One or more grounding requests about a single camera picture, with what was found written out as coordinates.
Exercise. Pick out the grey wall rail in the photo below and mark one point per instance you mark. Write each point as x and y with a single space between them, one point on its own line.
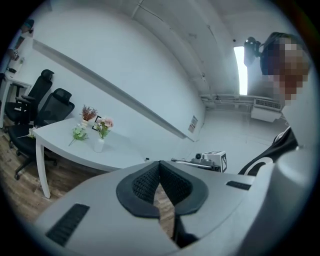
112 88

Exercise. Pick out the white flower bouquet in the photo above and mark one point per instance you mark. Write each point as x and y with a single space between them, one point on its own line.
80 131

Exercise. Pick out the paper wall notice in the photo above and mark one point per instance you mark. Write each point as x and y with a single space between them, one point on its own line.
192 123

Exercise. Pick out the person's black printed shirt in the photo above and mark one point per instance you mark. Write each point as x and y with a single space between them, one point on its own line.
285 140

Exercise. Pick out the long ceiling light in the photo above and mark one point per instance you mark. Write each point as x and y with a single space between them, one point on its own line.
241 72

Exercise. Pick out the white side desk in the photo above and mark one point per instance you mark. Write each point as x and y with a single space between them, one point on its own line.
15 82

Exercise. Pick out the pink flower bouquet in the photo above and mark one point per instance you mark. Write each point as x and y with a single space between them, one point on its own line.
105 125

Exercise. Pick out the black head camera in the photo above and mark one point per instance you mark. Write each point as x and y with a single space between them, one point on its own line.
251 50

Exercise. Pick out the white table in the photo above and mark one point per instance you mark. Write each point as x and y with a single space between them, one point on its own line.
120 150

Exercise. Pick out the white air conditioner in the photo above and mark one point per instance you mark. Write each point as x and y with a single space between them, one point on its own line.
266 110

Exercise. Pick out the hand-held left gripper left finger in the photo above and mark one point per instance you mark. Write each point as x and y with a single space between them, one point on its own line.
100 200

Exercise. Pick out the white ribbed vase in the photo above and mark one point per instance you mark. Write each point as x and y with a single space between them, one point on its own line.
98 146

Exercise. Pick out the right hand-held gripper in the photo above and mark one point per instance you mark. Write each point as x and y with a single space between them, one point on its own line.
211 160

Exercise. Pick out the black mesh office chair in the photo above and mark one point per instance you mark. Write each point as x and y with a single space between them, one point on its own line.
57 107
42 85

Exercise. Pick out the black framed deer picture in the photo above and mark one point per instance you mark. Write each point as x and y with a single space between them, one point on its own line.
95 126

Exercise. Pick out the person's head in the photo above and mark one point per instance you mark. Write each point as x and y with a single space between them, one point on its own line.
287 65

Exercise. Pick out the orange plant in cream pot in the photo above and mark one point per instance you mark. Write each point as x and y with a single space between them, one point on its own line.
88 113

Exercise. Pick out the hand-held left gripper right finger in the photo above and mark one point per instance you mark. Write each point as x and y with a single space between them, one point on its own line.
220 200

